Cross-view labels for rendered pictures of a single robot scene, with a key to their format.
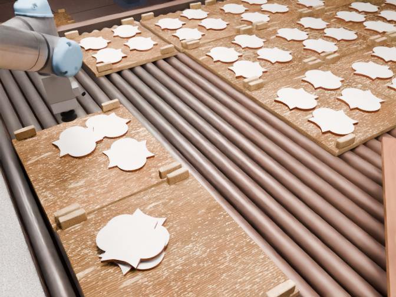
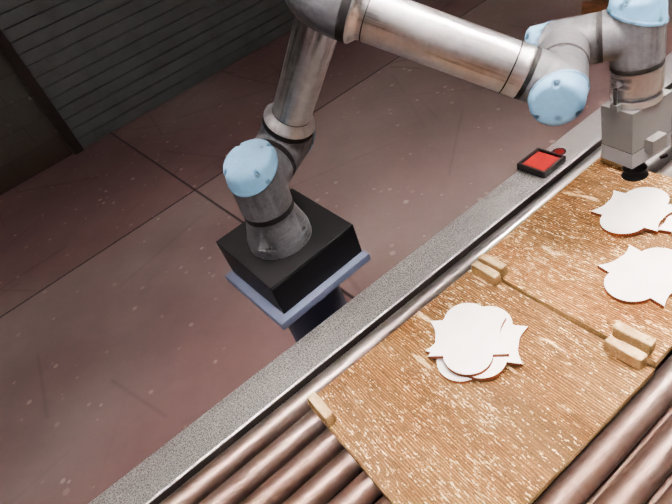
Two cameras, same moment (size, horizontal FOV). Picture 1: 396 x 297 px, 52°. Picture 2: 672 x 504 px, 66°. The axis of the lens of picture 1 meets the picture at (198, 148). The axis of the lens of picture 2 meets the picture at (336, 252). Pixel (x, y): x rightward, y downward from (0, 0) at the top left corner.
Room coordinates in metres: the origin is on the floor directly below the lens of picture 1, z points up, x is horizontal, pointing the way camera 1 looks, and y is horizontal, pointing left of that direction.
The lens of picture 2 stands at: (0.48, -0.40, 1.66)
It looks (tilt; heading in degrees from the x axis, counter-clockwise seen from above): 39 degrees down; 98
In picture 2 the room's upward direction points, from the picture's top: 21 degrees counter-clockwise
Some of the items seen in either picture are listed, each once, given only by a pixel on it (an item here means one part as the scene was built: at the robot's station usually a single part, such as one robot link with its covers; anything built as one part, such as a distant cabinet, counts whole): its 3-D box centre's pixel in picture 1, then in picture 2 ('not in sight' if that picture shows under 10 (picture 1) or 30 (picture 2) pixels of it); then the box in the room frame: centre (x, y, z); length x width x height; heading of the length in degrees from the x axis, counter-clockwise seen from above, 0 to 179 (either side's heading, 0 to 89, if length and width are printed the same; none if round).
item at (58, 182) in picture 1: (93, 156); (622, 242); (0.89, 0.29, 0.93); 0.41 x 0.35 x 0.02; 31
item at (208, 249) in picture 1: (167, 258); (467, 389); (0.54, 0.07, 0.93); 0.41 x 0.35 x 0.02; 30
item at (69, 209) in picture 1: (67, 213); (492, 264); (0.66, 0.30, 0.95); 0.06 x 0.02 x 0.03; 121
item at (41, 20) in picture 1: (36, 25); (634, 30); (0.92, 0.36, 1.29); 0.09 x 0.08 x 0.11; 153
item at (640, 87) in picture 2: not in sight; (635, 79); (0.93, 0.35, 1.21); 0.08 x 0.08 x 0.05
